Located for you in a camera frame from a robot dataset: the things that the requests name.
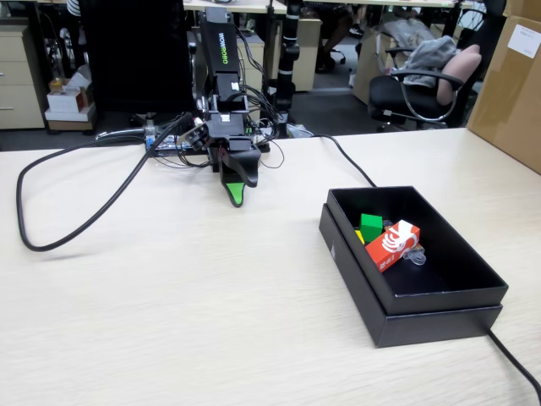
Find white paper label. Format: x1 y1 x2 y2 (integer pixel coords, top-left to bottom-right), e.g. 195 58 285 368
506 23 541 59

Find beige pedestal cabinet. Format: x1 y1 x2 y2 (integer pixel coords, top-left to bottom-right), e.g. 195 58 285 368
236 33 266 92
291 17 323 92

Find red box with white print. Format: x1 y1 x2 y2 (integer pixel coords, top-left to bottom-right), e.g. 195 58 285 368
364 219 422 274

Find black desk partition panel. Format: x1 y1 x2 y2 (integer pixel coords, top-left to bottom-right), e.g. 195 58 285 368
79 0 202 115

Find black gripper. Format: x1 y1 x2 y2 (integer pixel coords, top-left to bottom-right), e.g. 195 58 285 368
206 112 263 208

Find colourful candy pack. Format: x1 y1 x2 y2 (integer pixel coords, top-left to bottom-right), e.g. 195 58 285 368
382 218 427 267

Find large brown cardboard box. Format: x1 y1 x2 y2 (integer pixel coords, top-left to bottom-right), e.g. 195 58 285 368
466 0 541 175

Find pink cushion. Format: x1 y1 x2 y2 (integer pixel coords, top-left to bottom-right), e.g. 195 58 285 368
434 44 484 107

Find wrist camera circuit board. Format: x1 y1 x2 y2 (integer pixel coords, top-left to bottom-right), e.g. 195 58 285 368
179 120 211 151

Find black office chair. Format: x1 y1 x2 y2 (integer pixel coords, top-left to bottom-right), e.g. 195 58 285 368
368 41 485 130

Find beige office desk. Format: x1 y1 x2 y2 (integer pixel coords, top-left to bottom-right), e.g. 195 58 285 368
182 0 289 14

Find black cardboard box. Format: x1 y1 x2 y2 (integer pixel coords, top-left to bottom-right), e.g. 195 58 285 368
326 185 510 316

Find white cardboard carton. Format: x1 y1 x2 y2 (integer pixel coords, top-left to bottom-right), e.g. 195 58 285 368
45 86 95 114

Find clear plastic bag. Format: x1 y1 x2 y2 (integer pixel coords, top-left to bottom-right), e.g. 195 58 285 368
378 16 428 46

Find grey cloth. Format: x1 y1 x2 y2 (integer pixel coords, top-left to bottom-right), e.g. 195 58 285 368
399 36 460 88

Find thick sleeved black cable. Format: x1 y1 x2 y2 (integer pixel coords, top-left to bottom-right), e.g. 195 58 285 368
15 112 194 253

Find black power cable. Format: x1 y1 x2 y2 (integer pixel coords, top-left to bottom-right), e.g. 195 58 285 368
312 134 541 394

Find seated person's legs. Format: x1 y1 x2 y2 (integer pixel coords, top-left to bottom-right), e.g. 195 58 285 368
319 6 367 73

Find robot controller circuit board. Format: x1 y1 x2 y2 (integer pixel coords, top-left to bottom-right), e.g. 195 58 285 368
143 126 199 153

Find shallow beige carton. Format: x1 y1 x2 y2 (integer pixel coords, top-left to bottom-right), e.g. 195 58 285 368
44 105 97 132

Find green wooden cube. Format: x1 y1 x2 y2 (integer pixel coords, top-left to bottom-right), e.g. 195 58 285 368
358 213 384 244

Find beige drawer filing cabinet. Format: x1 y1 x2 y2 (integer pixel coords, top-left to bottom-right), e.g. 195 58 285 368
0 23 46 130

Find black open box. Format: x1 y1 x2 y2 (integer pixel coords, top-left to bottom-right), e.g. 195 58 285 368
318 202 504 349

